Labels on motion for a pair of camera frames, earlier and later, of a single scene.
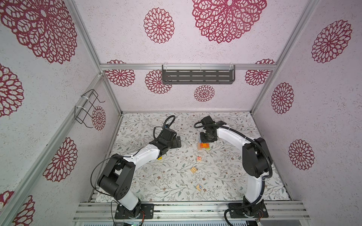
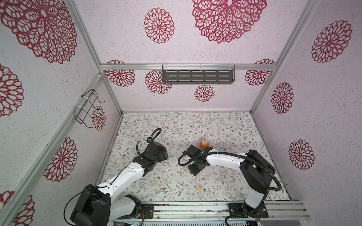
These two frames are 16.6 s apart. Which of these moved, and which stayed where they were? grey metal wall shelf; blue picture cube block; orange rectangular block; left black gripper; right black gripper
Moved: left black gripper; right black gripper
Stayed: blue picture cube block; grey metal wall shelf; orange rectangular block
